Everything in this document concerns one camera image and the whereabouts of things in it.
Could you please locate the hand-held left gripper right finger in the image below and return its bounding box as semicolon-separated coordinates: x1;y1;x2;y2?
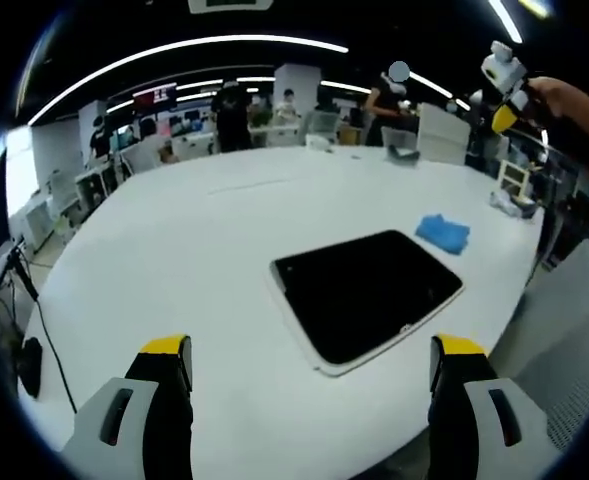
427;333;565;480

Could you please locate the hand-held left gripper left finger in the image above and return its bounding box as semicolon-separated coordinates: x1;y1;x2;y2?
61;334;196;480

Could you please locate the blue cleaning cloth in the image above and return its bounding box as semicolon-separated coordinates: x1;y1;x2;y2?
414;213;472;257

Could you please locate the black tablet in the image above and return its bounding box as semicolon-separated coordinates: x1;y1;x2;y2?
269;229;465;378

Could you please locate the person's right hand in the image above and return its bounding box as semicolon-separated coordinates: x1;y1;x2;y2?
527;76;583;121

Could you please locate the small white framed box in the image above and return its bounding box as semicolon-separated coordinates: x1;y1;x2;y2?
496;159;532;200

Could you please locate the white storage box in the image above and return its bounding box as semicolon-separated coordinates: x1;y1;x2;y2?
416;101;472;165

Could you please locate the crumpled white plastic bag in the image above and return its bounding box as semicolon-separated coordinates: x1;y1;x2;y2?
489;190;537;219

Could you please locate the grey mesh office chair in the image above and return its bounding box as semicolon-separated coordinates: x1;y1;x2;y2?
488;237;589;451

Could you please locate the black round floor object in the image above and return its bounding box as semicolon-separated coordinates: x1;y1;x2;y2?
19;336;44;400

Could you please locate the clear plastic container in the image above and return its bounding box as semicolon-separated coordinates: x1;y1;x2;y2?
380;125;421;168

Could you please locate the black tripod stand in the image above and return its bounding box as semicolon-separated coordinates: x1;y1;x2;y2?
4;242;40;302

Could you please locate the white device on table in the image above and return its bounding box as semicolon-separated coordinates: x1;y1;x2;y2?
304;132;336;153

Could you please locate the black cable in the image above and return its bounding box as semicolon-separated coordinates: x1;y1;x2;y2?
15;249;79;415

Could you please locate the wall display screen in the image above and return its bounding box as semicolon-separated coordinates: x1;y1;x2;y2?
132;82;179;110

